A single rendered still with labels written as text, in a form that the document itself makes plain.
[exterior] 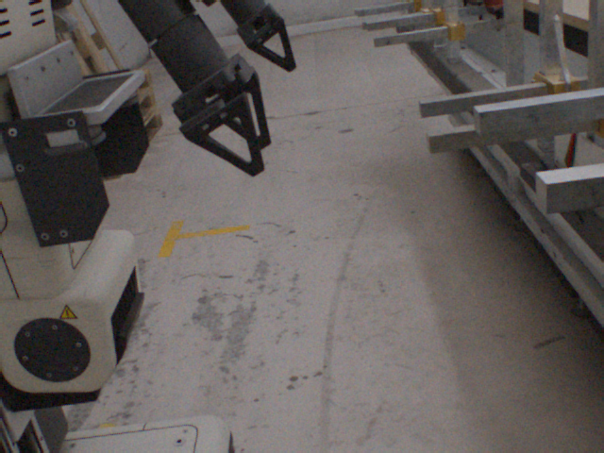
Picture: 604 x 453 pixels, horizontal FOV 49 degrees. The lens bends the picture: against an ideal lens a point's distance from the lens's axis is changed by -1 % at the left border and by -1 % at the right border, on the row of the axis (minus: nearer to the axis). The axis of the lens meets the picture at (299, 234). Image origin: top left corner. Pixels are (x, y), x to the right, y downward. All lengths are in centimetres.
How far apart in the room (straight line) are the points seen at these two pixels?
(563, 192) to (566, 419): 126
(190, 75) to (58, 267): 38
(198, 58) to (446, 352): 155
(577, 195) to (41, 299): 67
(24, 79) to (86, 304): 30
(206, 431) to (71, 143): 81
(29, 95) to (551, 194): 59
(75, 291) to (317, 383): 117
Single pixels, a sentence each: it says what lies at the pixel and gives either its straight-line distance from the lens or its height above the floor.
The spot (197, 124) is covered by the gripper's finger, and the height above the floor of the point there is 105.
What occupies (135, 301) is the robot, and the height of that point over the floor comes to 71.
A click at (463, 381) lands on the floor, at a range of 195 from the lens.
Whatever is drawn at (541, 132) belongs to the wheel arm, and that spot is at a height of 84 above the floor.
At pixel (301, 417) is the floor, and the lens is 189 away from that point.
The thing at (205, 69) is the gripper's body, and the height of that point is 109.
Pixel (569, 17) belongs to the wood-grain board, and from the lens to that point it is 190.
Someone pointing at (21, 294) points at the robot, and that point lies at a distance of 96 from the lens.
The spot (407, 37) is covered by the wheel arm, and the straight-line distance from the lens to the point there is 235.
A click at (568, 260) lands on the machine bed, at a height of 17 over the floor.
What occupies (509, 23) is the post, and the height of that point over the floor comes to 93.
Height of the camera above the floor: 119
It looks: 24 degrees down
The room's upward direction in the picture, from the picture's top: 10 degrees counter-clockwise
